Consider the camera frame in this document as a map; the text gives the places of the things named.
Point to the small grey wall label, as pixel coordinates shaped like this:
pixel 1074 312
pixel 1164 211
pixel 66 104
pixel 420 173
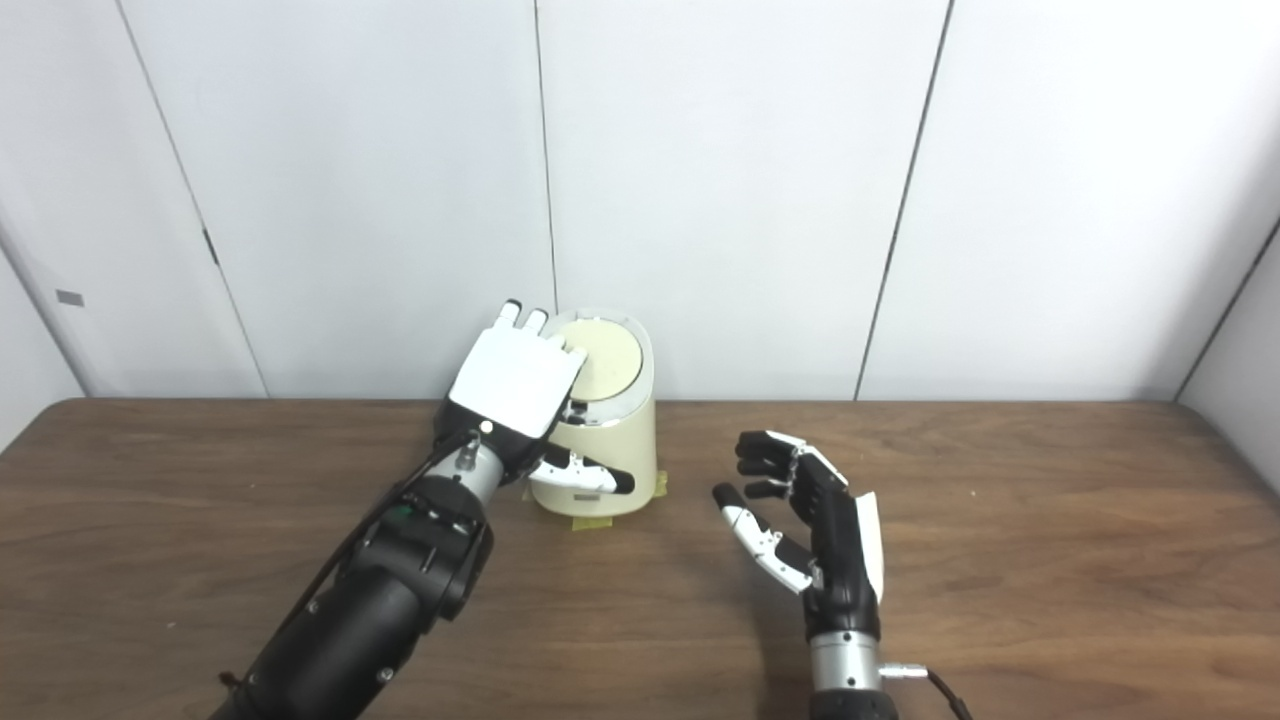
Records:
pixel 70 298

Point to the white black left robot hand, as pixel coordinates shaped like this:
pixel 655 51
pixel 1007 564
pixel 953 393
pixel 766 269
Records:
pixel 515 380

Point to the cream-colored bin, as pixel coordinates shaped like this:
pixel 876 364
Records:
pixel 625 445

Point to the black wall panel hinge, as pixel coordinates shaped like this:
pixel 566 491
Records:
pixel 210 247

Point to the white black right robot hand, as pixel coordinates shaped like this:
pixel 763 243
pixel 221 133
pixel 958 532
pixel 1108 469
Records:
pixel 845 560

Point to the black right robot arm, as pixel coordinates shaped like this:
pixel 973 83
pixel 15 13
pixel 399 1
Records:
pixel 845 675

